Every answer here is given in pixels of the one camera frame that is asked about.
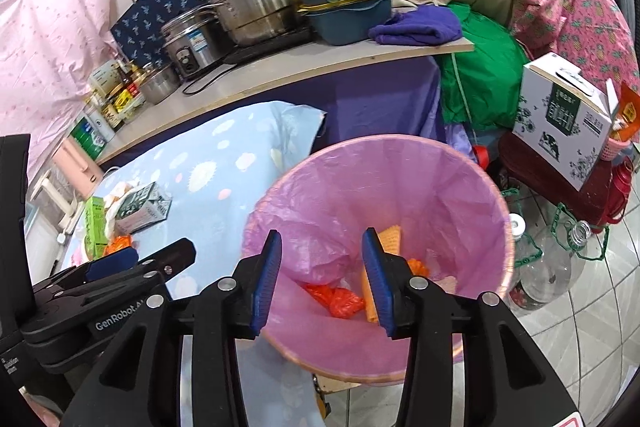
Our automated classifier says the white label jar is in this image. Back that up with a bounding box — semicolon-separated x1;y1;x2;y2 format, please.
90;61;123;98

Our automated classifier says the white crumpled wrapper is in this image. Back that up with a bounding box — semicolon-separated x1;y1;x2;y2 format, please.
102;182;136;212

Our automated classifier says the green packet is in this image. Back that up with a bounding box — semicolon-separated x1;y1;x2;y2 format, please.
84;197;108;258

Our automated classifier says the dark sauce bottle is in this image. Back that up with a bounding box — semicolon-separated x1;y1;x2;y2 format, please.
116;61;141;94

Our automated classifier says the black power cable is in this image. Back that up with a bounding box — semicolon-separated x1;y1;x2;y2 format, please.
181;57;241;96

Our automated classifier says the dark red stool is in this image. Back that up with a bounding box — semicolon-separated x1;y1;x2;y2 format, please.
495;134;613;228

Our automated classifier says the blue basin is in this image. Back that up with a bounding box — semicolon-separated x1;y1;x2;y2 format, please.
305;0;393;46

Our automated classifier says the orange packet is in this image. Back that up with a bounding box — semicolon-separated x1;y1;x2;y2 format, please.
607;82;640;142

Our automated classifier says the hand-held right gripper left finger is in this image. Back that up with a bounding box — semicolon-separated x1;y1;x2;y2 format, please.
60;229;284;427

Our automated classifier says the green white milk carton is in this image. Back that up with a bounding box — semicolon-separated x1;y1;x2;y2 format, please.
114;182;172;234

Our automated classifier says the pink basket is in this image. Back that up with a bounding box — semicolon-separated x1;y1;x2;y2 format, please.
597;132;633;162

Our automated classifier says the steel rice cooker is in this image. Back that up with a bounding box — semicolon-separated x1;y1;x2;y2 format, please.
160;4;233;81

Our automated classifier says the purple drape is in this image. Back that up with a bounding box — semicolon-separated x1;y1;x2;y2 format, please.
320;54;446;158

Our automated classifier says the pink lined trash bin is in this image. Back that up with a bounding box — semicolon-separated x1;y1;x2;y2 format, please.
241;134;516;384

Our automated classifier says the green bottle carrier strap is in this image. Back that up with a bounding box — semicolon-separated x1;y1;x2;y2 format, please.
500;189;611;265

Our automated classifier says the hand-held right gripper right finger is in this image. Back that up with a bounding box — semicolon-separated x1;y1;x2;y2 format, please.
361;228;584;427

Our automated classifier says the black induction cooktop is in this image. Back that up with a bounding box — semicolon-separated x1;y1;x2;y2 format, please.
222;26;316;65

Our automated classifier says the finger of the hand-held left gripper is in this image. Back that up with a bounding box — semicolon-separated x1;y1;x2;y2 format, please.
82;248;141;283
32;238;197;314

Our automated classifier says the green plastic bag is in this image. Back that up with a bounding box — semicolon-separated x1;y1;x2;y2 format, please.
437;3;531;131

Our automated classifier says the lavender plastic bag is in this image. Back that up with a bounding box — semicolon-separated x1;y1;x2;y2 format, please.
442;122;481;162

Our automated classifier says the pink appliance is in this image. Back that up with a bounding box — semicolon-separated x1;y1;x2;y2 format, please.
50;139;105;198

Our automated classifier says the clear bottle with white cap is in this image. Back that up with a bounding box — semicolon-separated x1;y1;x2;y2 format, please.
507;213;538;280

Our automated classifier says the white rack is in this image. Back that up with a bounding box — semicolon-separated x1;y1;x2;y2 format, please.
27;167;83;233

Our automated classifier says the white printed cardboard box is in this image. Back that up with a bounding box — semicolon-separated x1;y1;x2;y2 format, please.
511;53;621;192

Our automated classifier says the orange plastic bag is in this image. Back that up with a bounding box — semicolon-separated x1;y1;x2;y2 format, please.
302;283;366;320
102;234;136;256

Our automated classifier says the purple towel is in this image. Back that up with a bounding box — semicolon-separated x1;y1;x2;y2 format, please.
369;4;463;46

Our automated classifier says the steel bowl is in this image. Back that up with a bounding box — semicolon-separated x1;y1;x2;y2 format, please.
139;63;181;104

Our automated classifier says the pink curtain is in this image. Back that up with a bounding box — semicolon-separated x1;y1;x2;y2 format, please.
0;0;118;180

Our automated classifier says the yellow label sauce bottle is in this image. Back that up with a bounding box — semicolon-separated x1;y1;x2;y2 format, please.
107;89;143;128

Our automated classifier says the pink pineapple print cloth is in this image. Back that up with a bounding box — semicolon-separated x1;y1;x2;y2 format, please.
510;0;636;108

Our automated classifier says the light blue printed cloth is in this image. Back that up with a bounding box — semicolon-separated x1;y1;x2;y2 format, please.
60;102;326;427

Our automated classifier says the wooden counter board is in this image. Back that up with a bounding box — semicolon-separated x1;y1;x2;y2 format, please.
95;29;476;165

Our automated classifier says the large clear plastic bottle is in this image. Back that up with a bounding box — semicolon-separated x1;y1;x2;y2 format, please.
517;219;608;308

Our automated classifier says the red thermos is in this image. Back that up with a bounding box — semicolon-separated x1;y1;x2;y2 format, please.
602;157;633;225

